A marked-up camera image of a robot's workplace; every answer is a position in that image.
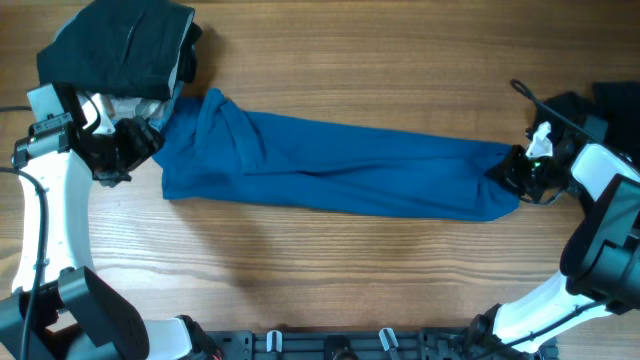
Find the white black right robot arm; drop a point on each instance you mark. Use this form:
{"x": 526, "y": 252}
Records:
{"x": 598, "y": 274}

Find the folded light blue jeans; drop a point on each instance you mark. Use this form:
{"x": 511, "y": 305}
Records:
{"x": 162, "y": 114}

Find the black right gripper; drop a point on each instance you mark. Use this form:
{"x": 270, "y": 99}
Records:
{"x": 508, "y": 174}

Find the folded black garment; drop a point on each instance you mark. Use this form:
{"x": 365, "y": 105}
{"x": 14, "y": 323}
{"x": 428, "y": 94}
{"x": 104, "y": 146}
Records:
{"x": 128, "y": 48}

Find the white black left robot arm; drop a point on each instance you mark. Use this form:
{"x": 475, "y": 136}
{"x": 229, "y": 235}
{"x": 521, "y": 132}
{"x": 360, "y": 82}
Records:
{"x": 59, "y": 307}

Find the blue polo shirt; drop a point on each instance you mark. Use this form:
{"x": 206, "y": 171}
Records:
{"x": 214, "y": 149}

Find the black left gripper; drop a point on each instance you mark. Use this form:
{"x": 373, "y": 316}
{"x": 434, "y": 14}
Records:
{"x": 142, "y": 142}

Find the black garment at right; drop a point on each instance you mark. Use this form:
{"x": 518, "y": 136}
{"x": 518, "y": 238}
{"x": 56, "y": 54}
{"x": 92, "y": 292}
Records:
{"x": 616, "y": 103}

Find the folded grey garment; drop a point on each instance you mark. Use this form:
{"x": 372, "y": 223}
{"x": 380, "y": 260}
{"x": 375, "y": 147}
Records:
{"x": 127, "y": 107}

